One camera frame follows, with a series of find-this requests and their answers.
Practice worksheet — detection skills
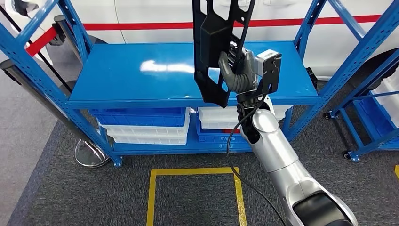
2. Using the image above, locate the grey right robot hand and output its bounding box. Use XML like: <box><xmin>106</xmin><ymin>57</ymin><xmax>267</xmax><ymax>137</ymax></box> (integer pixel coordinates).
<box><xmin>218</xmin><ymin>42</ymin><xmax>259</xmax><ymax>83</ymax></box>

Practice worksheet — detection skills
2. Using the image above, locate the black plastic plate bracket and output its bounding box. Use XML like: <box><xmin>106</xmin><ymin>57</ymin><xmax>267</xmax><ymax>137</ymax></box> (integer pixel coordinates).
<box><xmin>192</xmin><ymin>0</ymin><xmax>256</xmax><ymax>109</ymax></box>

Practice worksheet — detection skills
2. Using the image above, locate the blue metal shelf rack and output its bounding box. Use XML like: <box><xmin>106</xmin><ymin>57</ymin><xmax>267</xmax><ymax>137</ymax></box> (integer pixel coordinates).
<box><xmin>0</xmin><ymin>0</ymin><xmax>399</xmax><ymax>168</ymax></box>

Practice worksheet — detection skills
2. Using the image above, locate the white plastic crate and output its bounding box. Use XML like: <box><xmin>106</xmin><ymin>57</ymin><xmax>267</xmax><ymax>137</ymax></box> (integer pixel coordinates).
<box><xmin>98</xmin><ymin>107</ymin><xmax>192</xmax><ymax>139</ymax></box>
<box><xmin>371</xmin><ymin>70</ymin><xmax>399</xmax><ymax>129</ymax></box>
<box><xmin>112</xmin><ymin>136</ymin><xmax>188</xmax><ymax>146</ymax></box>
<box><xmin>198</xmin><ymin>106</ymin><xmax>294</xmax><ymax>123</ymax></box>
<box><xmin>201</xmin><ymin>120</ymin><xmax>241</xmax><ymax>130</ymax></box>

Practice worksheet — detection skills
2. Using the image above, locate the white car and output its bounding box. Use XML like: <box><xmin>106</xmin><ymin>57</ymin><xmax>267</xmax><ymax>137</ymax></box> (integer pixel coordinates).
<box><xmin>4</xmin><ymin>0</ymin><xmax>399</xmax><ymax>80</ymax></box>

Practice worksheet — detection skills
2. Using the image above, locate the red barrier belt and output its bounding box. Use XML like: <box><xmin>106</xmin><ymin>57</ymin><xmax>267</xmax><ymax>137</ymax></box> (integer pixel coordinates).
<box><xmin>82</xmin><ymin>14</ymin><xmax>383</xmax><ymax>31</ymax></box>
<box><xmin>25</xmin><ymin>27</ymin><xmax>58</xmax><ymax>57</ymax></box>

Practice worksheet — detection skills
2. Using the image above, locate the small blue metal rack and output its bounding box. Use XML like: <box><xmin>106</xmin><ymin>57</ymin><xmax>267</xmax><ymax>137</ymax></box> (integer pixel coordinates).
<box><xmin>324</xmin><ymin>51</ymin><xmax>399</xmax><ymax>163</ymax></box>

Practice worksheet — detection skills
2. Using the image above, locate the grey stanchion with chrome base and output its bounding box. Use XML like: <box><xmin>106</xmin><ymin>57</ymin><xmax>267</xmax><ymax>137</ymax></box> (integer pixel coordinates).
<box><xmin>0</xmin><ymin>59</ymin><xmax>111</xmax><ymax>169</ymax></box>

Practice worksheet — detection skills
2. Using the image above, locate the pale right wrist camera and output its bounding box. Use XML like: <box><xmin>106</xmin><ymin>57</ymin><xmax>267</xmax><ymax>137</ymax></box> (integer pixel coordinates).
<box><xmin>255</xmin><ymin>49</ymin><xmax>283</xmax><ymax>96</ymax></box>

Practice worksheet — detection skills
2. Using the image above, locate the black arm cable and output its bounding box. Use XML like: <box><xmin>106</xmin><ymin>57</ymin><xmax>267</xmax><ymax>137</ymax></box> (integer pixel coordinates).
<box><xmin>226</xmin><ymin>93</ymin><xmax>287</xmax><ymax>226</ymax></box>

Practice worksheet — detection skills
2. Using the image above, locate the grey belt stanchion post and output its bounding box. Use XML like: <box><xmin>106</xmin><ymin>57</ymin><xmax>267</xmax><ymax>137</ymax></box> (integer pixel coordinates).
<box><xmin>53</xmin><ymin>15</ymin><xmax>85</xmax><ymax>63</ymax></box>

